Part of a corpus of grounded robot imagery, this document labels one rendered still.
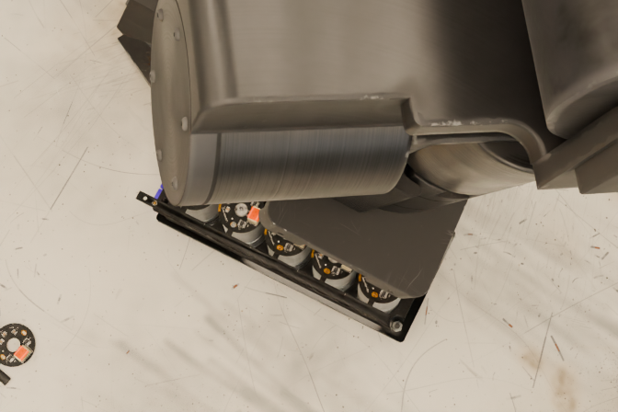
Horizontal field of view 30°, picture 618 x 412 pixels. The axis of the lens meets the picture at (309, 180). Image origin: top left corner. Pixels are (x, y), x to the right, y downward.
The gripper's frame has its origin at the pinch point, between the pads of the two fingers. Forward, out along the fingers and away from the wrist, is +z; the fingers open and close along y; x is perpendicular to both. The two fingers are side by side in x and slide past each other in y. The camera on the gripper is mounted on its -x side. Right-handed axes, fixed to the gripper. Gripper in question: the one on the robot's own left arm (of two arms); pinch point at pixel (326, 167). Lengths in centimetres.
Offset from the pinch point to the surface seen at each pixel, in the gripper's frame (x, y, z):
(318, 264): 4.4, 1.7, 11.4
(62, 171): -9.5, 1.8, 22.9
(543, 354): 18.9, 0.0, 12.9
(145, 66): -8.1, -6.2, 21.9
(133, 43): -9.4, -7.2, 22.3
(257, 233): 1.2, 1.2, 14.2
